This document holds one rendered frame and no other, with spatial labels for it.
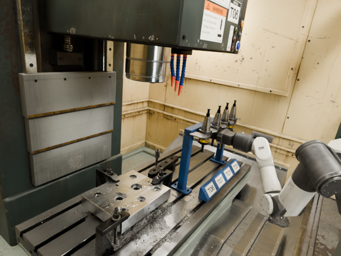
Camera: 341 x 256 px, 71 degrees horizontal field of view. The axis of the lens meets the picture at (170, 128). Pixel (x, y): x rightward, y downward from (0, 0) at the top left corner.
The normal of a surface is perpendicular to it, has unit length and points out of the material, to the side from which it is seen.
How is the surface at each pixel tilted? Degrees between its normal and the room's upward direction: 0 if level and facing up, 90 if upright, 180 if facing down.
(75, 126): 90
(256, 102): 90
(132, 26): 90
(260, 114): 90
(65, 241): 0
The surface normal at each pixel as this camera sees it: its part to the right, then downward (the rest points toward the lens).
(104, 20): -0.58, 0.21
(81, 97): 0.81, 0.26
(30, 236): 0.11, -0.94
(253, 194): -0.15, -0.77
